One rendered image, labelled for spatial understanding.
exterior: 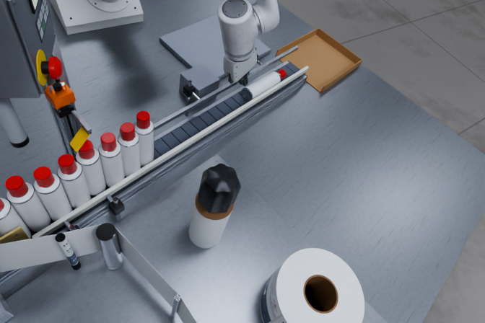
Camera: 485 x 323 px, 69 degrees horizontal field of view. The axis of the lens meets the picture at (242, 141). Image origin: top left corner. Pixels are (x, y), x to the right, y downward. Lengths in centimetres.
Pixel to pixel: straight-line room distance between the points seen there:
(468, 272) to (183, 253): 191
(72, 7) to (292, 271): 121
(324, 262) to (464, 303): 163
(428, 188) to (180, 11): 124
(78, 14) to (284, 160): 95
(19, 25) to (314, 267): 72
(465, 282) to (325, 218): 146
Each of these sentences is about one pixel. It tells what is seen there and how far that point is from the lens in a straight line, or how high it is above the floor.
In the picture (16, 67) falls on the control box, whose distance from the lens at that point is 65.
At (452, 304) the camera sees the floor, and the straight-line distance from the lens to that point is 238.
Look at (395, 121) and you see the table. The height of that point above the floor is 83.
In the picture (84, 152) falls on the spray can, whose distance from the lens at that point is 86.
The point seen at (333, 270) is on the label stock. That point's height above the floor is 103.
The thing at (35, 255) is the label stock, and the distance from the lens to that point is 89.
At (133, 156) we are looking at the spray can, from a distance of 95.
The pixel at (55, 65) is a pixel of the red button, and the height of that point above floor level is 134.
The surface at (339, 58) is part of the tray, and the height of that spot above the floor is 83.
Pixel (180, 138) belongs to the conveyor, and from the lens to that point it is 112.
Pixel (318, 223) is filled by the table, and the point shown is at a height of 83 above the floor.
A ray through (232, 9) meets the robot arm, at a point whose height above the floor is 131.
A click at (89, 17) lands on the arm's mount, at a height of 88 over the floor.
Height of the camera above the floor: 178
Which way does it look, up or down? 52 degrees down
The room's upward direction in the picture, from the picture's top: 19 degrees clockwise
